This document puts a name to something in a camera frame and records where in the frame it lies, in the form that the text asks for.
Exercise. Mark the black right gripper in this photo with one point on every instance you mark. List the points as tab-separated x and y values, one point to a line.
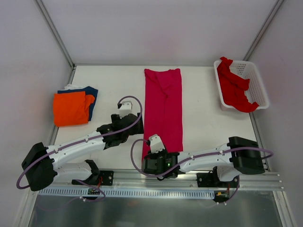
147	165

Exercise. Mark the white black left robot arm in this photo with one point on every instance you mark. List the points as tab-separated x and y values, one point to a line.
45	165

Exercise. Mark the white folded t shirt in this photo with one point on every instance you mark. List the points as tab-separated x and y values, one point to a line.
71	87

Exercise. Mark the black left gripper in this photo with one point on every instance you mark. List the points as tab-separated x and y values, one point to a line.
136	123

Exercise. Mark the white slotted cable duct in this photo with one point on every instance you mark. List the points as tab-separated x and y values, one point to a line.
129	193

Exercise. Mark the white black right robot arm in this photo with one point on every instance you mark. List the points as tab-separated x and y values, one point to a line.
238	156

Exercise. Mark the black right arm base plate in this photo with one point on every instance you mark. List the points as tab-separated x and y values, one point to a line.
211	181

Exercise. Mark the magenta t shirt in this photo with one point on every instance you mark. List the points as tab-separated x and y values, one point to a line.
163	107

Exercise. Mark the navy blue folded t shirt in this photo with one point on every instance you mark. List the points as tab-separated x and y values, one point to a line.
89	91

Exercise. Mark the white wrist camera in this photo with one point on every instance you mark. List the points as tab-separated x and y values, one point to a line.
125	108
156	144

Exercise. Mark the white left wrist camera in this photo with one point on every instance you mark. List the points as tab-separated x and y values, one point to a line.
125	108

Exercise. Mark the white perforated plastic basket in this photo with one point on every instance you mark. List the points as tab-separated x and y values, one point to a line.
256	91

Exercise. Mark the orange folded t shirt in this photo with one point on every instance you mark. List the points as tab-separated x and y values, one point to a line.
71	109

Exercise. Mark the aluminium front rail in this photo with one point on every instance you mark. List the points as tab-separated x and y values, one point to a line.
132	178

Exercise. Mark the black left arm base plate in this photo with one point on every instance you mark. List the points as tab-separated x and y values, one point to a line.
101	177

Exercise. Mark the red t shirt in basket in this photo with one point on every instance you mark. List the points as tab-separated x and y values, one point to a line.
233	88

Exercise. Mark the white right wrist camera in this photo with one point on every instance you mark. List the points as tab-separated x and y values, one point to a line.
156	144

